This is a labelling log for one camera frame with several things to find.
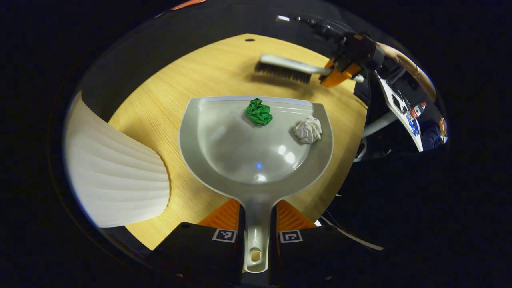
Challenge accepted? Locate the wooden desktop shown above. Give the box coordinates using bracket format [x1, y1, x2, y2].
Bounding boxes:
[108, 33, 368, 250]

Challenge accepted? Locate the white cable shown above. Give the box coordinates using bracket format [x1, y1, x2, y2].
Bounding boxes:
[318, 216, 384, 252]

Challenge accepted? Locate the white ribbed garbage bin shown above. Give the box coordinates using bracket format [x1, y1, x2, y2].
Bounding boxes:
[64, 91, 171, 228]

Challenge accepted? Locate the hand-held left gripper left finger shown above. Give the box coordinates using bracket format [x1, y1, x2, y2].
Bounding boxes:
[152, 199, 245, 276]

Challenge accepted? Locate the small white broom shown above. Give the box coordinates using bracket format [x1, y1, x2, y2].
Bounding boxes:
[254, 54, 364, 84]

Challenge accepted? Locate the white paper ball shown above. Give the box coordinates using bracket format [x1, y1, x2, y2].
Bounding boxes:
[294, 116, 322, 144]

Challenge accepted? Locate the red label bottle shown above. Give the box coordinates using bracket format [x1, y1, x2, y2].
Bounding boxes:
[409, 102, 428, 120]

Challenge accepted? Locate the grey plastic dustpan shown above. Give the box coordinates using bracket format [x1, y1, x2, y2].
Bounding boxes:
[178, 96, 334, 274]

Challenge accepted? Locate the green paper ball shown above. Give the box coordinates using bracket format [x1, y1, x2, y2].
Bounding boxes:
[246, 98, 274, 126]

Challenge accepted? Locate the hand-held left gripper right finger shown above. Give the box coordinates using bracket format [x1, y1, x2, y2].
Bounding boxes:
[272, 199, 360, 282]

